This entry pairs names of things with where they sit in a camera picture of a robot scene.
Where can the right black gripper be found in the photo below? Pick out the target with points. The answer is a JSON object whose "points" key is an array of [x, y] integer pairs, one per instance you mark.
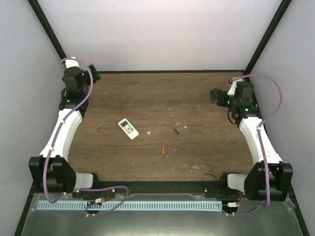
{"points": [[214, 97]]}

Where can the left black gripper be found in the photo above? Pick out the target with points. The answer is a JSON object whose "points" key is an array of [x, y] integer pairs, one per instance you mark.
{"points": [[95, 74]]}

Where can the white remote control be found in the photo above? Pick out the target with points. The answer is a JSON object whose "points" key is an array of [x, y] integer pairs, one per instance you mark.
{"points": [[128, 128]]}

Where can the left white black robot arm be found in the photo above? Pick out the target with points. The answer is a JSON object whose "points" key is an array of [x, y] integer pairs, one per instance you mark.
{"points": [[51, 169]]}

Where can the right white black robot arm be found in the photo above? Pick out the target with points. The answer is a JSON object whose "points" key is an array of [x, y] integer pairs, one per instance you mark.
{"points": [[269, 178]]}

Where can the purple AAA battery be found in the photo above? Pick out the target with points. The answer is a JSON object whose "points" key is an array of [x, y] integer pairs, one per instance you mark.
{"points": [[176, 131]]}

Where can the grey metal front plate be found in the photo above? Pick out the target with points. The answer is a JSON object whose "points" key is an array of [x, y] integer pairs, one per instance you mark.
{"points": [[251, 219]]}

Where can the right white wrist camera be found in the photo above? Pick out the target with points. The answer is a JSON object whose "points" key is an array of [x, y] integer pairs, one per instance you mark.
{"points": [[233, 83]]}

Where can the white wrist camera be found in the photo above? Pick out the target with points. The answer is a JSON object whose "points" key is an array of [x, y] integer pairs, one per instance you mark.
{"points": [[233, 83], [70, 62]]}

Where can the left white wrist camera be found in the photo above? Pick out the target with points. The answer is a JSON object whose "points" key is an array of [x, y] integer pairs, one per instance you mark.
{"points": [[70, 62]]}

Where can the black aluminium frame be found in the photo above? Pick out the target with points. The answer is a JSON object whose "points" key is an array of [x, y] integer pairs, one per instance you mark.
{"points": [[208, 189]]}

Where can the light blue slotted cable duct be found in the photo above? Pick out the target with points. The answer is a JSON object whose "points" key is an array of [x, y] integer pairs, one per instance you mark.
{"points": [[132, 205]]}

